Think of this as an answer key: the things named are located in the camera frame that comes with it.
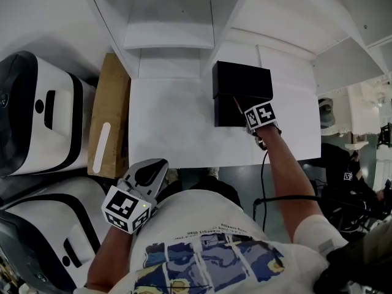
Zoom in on red pen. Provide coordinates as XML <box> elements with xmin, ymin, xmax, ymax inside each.
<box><xmin>232</xmin><ymin>96</ymin><xmax>246</xmax><ymax>115</ymax></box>

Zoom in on person's right forearm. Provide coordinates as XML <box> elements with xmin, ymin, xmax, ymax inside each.
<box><xmin>259</xmin><ymin>124</ymin><xmax>326</xmax><ymax>245</ymax></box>

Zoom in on lower white black robot shell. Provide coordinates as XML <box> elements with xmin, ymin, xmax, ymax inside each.
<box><xmin>0</xmin><ymin>176</ymin><xmax>111</xmax><ymax>294</ymax></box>

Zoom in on white black robot shell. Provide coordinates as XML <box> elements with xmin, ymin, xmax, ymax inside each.
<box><xmin>0</xmin><ymin>50</ymin><xmax>97</xmax><ymax>178</ymax></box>
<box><xmin>0</xmin><ymin>176</ymin><xmax>111</xmax><ymax>294</ymax></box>

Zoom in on white table top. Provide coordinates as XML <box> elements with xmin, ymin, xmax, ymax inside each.
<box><xmin>128</xmin><ymin>36</ymin><xmax>322</xmax><ymax>169</ymax></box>

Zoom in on upper white black robot shell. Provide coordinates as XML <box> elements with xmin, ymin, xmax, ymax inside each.
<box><xmin>0</xmin><ymin>50</ymin><xmax>97</xmax><ymax>178</ymax></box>

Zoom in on black box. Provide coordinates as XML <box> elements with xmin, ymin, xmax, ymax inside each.
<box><xmin>211</xmin><ymin>60</ymin><xmax>274</xmax><ymax>128</ymax></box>

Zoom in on brown cardboard box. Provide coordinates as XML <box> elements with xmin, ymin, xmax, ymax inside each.
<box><xmin>87</xmin><ymin>52</ymin><xmax>132</xmax><ymax>179</ymax></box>

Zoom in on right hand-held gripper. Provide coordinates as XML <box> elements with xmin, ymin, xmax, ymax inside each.
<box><xmin>244</xmin><ymin>101</ymin><xmax>282</xmax><ymax>150</ymax></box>

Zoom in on person's left white shoe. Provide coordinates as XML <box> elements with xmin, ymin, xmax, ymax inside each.
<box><xmin>165</xmin><ymin>167</ymin><xmax>181</xmax><ymax>187</ymax></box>

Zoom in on person's left forearm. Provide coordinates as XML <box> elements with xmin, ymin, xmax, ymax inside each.
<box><xmin>86</xmin><ymin>225</ymin><xmax>139</xmax><ymax>294</ymax></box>

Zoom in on person's black trousers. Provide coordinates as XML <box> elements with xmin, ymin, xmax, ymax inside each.
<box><xmin>158</xmin><ymin>175</ymin><xmax>243</xmax><ymax>210</ymax></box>

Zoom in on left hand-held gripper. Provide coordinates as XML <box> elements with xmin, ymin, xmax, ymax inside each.
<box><xmin>101</xmin><ymin>159</ymin><xmax>168</xmax><ymax>235</ymax></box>

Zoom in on white shelf hutch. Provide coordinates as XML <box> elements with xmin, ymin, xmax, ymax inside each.
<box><xmin>72</xmin><ymin>0</ymin><xmax>392</xmax><ymax>98</ymax></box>

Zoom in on black gooseneck mount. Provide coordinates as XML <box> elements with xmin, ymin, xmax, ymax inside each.
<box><xmin>252</xmin><ymin>194</ymin><xmax>392</xmax><ymax>294</ymax></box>

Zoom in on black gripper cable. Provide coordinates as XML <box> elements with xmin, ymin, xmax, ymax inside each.
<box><xmin>252</xmin><ymin>149</ymin><xmax>271</xmax><ymax>232</ymax></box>

